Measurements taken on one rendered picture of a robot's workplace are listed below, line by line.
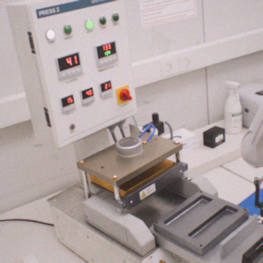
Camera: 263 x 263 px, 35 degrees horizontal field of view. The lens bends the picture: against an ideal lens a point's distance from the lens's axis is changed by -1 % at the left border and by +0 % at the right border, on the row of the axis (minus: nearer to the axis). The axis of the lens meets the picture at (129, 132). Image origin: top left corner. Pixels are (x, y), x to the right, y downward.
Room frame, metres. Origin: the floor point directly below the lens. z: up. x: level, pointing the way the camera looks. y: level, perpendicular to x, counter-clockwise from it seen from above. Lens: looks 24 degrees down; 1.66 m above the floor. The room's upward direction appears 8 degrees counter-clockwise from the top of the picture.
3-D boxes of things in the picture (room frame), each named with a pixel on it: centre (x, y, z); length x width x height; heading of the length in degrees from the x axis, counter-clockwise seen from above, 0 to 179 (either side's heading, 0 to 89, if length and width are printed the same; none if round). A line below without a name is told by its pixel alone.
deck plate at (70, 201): (1.14, 0.03, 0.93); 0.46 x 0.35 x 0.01; 40
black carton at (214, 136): (1.73, -0.38, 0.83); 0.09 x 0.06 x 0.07; 127
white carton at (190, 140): (1.69, -0.18, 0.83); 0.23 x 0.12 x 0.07; 119
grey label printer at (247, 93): (1.90, -0.65, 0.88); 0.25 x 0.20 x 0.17; 22
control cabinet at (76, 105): (1.25, 0.12, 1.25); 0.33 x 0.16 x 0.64; 130
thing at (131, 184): (1.12, 0.00, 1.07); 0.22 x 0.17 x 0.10; 130
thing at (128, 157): (1.15, 0.01, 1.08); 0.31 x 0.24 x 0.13; 130
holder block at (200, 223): (0.92, -0.16, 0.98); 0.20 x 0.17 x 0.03; 130
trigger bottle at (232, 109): (1.83, -0.50, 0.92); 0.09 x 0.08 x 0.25; 31
